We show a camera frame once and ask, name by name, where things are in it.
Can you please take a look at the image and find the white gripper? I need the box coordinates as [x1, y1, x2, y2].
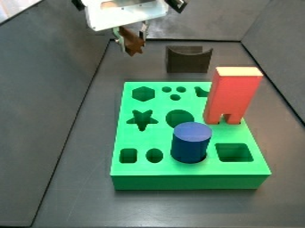
[82, 0, 169, 51]

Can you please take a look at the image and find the brown star prism block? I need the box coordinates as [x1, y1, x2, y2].
[119, 27, 144, 56]

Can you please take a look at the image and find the dark grey curved fixture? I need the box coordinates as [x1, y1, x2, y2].
[166, 45, 213, 73]

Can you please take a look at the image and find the blue cylinder block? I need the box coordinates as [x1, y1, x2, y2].
[170, 122, 213, 164]

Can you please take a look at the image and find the green shape sorter board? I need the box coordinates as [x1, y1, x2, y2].
[110, 82, 272, 190]

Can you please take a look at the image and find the red arch block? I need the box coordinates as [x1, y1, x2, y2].
[202, 67, 264, 125]

